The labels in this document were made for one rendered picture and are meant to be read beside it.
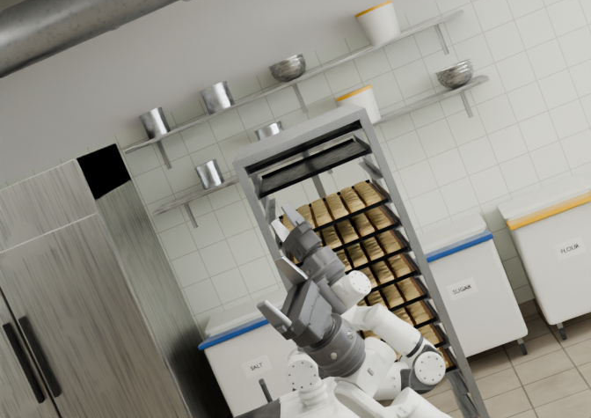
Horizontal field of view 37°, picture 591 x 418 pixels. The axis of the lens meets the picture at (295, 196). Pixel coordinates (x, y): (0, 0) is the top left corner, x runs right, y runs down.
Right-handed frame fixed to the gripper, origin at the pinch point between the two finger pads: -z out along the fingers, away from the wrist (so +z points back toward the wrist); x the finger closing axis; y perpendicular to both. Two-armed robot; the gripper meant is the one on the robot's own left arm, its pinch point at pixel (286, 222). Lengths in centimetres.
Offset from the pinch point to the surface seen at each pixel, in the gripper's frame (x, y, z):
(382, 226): -69, -60, 9
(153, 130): -292, -110, -144
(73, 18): -199, -76, -185
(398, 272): -76, -58, 25
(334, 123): -50, -61, -26
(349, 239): -73, -50, 5
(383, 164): -53, -67, -6
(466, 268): -239, -185, 42
